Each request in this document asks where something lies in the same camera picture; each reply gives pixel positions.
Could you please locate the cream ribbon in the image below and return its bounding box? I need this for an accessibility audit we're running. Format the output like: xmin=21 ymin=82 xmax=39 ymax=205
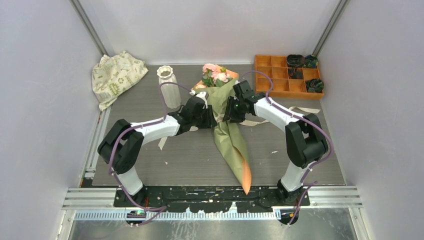
xmin=158 ymin=106 xmax=321 ymax=151

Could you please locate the green pink flower bouquet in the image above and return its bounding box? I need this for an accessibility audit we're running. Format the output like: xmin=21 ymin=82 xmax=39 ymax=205
xmin=193 ymin=63 xmax=252 ymax=194

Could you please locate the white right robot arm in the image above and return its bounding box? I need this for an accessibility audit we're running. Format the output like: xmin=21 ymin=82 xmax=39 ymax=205
xmin=223 ymin=93 xmax=329 ymax=206

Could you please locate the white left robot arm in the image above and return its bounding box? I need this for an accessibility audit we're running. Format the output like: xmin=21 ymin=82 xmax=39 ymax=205
xmin=97 ymin=91 xmax=217 ymax=207

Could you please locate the white ribbed vase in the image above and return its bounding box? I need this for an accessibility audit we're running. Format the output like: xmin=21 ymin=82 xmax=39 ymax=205
xmin=156 ymin=65 xmax=181 ymax=109

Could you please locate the orange compartment tray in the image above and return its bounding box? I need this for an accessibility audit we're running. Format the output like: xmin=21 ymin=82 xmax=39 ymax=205
xmin=254 ymin=54 xmax=324 ymax=100

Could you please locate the dark rolled fabric middle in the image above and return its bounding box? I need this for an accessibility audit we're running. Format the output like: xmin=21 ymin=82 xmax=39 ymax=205
xmin=288 ymin=67 xmax=304 ymax=80

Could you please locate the dark rolled fabric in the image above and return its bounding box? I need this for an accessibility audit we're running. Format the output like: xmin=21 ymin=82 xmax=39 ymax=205
xmin=286 ymin=54 xmax=305 ymax=68
xmin=288 ymin=67 xmax=304 ymax=80

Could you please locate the dark rolled fabric top left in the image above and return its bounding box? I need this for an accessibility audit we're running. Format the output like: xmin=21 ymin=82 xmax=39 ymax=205
xmin=286 ymin=54 xmax=305 ymax=68

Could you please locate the green rolled fabric bottom right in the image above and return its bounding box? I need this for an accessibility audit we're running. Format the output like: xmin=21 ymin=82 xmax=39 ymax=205
xmin=305 ymin=78 xmax=325 ymax=93

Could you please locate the blue green rolled fabric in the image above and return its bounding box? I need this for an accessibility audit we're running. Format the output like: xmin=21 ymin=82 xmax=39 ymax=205
xmin=303 ymin=54 xmax=319 ymax=69

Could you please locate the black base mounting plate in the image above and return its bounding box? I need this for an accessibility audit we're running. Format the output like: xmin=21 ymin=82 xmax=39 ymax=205
xmin=133 ymin=185 xmax=310 ymax=213

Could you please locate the cream printed cloth bag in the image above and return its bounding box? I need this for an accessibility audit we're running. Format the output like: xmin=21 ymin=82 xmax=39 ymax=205
xmin=91 ymin=50 xmax=149 ymax=111

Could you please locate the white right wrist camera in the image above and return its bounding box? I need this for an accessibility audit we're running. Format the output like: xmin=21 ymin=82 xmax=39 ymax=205
xmin=232 ymin=80 xmax=255 ymax=100

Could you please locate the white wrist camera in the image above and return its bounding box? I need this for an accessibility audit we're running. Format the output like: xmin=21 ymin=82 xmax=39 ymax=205
xmin=232 ymin=80 xmax=255 ymax=100
xmin=189 ymin=89 xmax=209 ymax=109

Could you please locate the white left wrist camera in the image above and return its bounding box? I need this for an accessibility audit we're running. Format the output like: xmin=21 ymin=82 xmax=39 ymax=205
xmin=189 ymin=89 xmax=209 ymax=109

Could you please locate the aluminium front rail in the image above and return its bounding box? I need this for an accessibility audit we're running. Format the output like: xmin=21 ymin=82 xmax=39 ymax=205
xmin=62 ymin=186 xmax=363 ymax=225

